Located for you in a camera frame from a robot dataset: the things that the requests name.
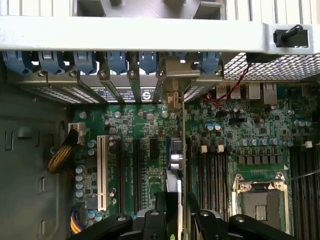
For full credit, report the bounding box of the black RAM slot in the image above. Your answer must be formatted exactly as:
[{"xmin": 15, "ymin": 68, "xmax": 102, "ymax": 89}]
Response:
[
  {"xmin": 197, "ymin": 144, "xmax": 205, "ymax": 216},
  {"xmin": 205, "ymin": 151, "xmax": 213, "ymax": 216},
  {"xmin": 220, "ymin": 151, "xmax": 229, "ymax": 221},
  {"xmin": 212, "ymin": 144, "xmax": 221, "ymax": 217}
]

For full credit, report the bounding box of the long black expansion slot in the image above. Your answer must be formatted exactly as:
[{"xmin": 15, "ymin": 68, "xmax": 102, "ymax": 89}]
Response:
[
  {"xmin": 131, "ymin": 137, "xmax": 143, "ymax": 213},
  {"xmin": 115, "ymin": 137, "xmax": 126, "ymax": 215}
]

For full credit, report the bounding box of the white PCI expansion slot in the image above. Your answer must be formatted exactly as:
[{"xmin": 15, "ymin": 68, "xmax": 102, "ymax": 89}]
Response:
[{"xmin": 96, "ymin": 134, "xmax": 109, "ymax": 211}]

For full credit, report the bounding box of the short black expansion slot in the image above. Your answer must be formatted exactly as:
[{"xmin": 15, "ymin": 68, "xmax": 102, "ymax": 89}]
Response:
[{"xmin": 149, "ymin": 137, "xmax": 160, "ymax": 161}]

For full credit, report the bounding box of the black RAM slot bank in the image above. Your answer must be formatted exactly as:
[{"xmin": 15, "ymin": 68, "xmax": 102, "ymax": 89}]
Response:
[{"xmin": 289, "ymin": 146, "xmax": 320, "ymax": 240}]

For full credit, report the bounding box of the metal slot cover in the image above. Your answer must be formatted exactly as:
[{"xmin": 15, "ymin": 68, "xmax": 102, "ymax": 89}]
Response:
[
  {"xmin": 97, "ymin": 69, "xmax": 126, "ymax": 105},
  {"xmin": 126, "ymin": 70, "xmax": 141, "ymax": 104}
]

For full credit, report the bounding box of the blue slot retention clip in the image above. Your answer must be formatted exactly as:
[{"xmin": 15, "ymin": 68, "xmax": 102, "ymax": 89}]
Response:
[
  {"xmin": 1, "ymin": 50, "xmax": 35, "ymax": 77},
  {"xmin": 37, "ymin": 50, "xmax": 66, "ymax": 75},
  {"xmin": 73, "ymin": 50, "xmax": 98, "ymax": 76},
  {"xmin": 199, "ymin": 51, "xmax": 224, "ymax": 79},
  {"xmin": 106, "ymin": 50, "xmax": 129, "ymax": 75},
  {"xmin": 138, "ymin": 50, "xmax": 159, "ymax": 75}
]

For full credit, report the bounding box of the green motherboard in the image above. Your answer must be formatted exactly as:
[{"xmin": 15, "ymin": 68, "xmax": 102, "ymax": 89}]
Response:
[{"xmin": 72, "ymin": 83, "xmax": 320, "ymax": 240}]

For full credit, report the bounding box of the white power connector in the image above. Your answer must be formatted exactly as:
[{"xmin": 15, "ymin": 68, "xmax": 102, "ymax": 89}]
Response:
[{"xmin": 67, "ymin": 121, "xmax": 86, "ymax": 145}]

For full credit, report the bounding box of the silver rear port block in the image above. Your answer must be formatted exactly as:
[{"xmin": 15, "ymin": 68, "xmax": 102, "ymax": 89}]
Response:
[{"xmin": 215, "ymin": 82, "xmax": 279, "ymax": 105}]

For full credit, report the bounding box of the grey metal PC case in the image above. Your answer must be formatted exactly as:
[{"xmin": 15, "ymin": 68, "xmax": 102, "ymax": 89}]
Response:
[{"xmin": 0, "ymin": 15, "xmax": 320, "ymax": 240}]

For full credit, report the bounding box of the black case latch knob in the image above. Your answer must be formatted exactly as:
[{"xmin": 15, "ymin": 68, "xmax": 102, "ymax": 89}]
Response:
[{"xmin": 273, "ymin": 24, "xmax": 309, "ymax": 48}]

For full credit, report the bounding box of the grey parts rack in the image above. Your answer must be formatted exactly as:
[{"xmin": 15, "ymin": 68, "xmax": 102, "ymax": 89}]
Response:
[{"xmin": 75, "ymin": 0, "xmax": 228, "ymax": 20}]

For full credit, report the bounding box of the CPU socket with metal frame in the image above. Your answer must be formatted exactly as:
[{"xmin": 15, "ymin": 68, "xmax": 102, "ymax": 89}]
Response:
[{"xmin": 230, "ymin": 171, "xmax": 294, "ymax": 227}]

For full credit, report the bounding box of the purple yellow wire bundle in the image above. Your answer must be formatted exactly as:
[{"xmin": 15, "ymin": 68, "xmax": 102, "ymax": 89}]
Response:
[{"xmin": 70, "ymin": 209, "xmax": 89, "ymax": 235}]

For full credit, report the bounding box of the black yellow braided cable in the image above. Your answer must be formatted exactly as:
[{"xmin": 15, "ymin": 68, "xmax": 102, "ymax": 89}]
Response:
[{"xmin": 45, "ymin": 126, "xmax": 79, "ymax": 175}]

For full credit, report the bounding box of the red black twisted wire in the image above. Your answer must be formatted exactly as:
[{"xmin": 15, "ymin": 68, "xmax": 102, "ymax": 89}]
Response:
[{"xmin": 199, "ymin": 62, "xmax": 253, "ymax": 110}]

